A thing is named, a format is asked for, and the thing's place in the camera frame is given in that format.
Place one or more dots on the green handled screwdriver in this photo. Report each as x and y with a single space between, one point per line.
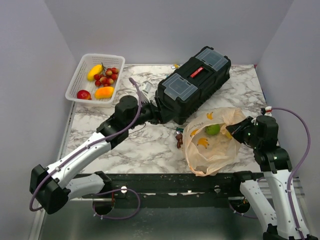
179 129

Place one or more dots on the green fake apple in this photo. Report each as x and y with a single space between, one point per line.
213 129

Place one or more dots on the translucent orange plastic bag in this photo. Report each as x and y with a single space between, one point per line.
208 154

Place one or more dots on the yellow fake lemon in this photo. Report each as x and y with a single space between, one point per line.
228 135

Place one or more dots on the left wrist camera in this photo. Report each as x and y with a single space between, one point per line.
147 87

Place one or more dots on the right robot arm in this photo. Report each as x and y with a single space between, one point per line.
282 219

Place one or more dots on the red yellow fake fruits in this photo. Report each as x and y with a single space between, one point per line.
107 77

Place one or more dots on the orange yellow fake mango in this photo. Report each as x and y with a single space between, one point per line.
104 92

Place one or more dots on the white plastic basket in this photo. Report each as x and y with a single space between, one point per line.
79 79

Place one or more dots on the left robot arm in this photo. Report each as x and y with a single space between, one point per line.
49 185

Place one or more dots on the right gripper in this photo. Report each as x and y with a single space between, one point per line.
235 129

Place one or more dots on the black base bar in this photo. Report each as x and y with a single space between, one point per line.
175 190

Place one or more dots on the black plastic toolbox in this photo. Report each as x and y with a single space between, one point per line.
182 92

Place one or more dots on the red fake fruit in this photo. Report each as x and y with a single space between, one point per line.
84 95

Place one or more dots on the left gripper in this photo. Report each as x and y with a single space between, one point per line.
156 115

